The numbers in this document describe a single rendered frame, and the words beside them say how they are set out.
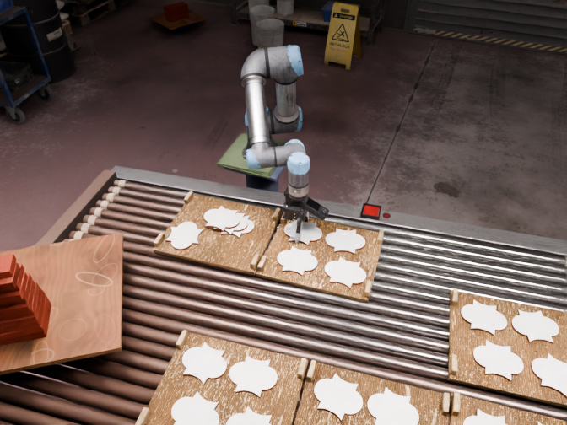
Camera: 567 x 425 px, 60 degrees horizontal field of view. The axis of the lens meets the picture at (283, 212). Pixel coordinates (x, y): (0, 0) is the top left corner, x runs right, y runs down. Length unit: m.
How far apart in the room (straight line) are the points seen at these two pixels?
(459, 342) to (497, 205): 2.21
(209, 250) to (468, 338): 0.96
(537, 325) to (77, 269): 1.53
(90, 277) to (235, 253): 0.52
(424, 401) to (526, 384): 0.32
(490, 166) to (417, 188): 0.69
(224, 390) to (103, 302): 0.48
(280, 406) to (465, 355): 0.60
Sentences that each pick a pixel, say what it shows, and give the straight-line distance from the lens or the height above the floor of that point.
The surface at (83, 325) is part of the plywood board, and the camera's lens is 1.64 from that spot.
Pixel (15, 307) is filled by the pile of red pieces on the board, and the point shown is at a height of 1.19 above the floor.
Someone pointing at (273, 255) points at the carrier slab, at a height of 0.94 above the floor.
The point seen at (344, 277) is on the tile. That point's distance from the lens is 1.78.
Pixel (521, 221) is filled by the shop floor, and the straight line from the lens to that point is 3.75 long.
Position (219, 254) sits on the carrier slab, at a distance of 1.88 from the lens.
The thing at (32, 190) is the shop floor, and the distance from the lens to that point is 4.11.
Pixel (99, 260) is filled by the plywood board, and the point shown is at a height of 1.04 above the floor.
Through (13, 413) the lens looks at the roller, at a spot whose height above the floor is 0.92.
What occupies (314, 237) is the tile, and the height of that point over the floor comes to 0.95.
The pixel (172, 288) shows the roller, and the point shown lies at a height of 0.92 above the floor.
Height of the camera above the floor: 2.28
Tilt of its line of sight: 41 degrees down
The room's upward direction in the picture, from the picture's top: straight up
